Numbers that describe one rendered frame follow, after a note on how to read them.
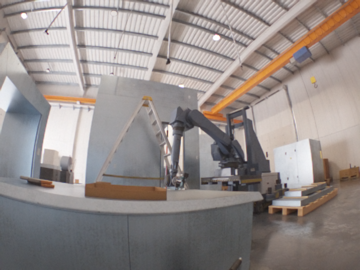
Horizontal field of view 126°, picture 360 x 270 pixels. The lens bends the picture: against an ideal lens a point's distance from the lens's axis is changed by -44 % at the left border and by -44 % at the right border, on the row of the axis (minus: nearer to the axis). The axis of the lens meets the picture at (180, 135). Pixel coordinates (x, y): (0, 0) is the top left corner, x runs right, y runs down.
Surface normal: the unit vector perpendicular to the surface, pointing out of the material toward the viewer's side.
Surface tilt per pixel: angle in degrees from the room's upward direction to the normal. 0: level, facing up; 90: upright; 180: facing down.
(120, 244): 90
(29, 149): 90
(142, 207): 68
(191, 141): 90
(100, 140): 90
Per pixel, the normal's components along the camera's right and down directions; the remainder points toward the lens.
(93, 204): 0.37, -0.60
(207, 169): 0.00, -0.28
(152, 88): 0.34, -0.26
